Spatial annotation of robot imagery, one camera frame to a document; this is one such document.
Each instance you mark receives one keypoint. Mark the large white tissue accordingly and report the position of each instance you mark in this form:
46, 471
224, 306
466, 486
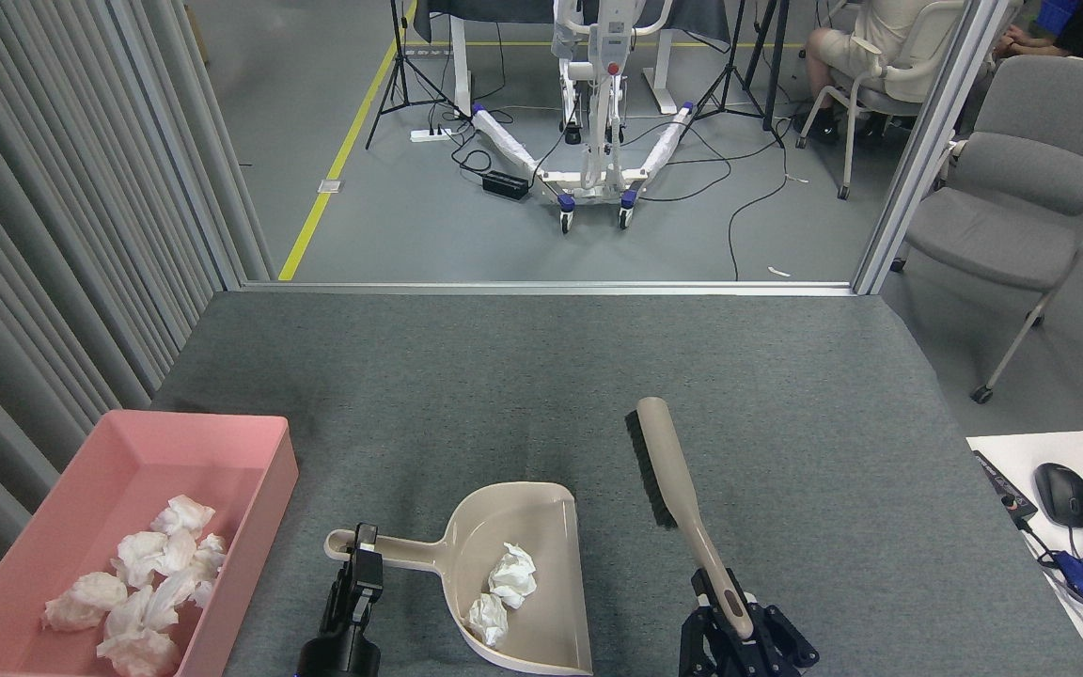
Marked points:
513, 575

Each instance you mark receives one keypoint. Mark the grey ribbed partition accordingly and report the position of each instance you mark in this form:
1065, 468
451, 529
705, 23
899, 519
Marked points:
34, 235

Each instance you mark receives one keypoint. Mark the white office chair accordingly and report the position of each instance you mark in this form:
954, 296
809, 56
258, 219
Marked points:
922, 80

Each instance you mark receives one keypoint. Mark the grey padded chair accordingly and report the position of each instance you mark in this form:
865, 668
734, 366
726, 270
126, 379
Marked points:
993, 235

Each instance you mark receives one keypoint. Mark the seated person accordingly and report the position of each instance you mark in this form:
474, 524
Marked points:
866, 28

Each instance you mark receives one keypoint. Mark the beige plastic dustpan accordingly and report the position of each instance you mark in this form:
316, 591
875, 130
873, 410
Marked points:
551, 564

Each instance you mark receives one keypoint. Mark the white-legged desk with dark cloth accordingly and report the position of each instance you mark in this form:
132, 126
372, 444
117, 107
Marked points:
485, 9

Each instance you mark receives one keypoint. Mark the pink plastic bin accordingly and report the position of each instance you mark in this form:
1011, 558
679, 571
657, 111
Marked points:
175, 461

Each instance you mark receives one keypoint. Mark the blue box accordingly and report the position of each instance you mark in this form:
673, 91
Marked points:
1054, 14

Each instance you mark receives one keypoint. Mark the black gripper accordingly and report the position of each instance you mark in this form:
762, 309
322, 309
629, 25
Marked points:
748, 669
339, 660

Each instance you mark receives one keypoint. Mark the white power strip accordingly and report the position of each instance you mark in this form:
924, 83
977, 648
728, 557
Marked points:
431, 135

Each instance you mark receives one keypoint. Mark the black flat control device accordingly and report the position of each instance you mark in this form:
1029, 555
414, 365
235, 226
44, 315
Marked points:
1002, 484

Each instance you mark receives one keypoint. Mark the beige hand brush black bristles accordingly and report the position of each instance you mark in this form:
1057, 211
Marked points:
668, 470

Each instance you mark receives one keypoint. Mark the black tripod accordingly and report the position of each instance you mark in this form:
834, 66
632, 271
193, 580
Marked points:
776, 56
400, 47

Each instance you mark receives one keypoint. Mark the silver table edge rail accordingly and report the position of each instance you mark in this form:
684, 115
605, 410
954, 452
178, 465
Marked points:
551, 288

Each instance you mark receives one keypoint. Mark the black power adapter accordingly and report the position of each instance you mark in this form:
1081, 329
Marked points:
506, 184

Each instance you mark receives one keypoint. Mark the metal floor outlet plate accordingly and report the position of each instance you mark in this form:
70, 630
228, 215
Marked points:
330, 186

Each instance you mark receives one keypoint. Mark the black computer mouse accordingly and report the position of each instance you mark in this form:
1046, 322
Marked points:
1063, 494

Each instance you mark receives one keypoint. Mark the white stand on wheels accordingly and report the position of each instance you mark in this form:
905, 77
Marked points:
588, 177

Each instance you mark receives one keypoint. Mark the small white tissue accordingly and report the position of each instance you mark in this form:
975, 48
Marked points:
488, 621

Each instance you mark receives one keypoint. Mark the silver post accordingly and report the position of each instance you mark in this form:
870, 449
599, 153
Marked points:
927, 141

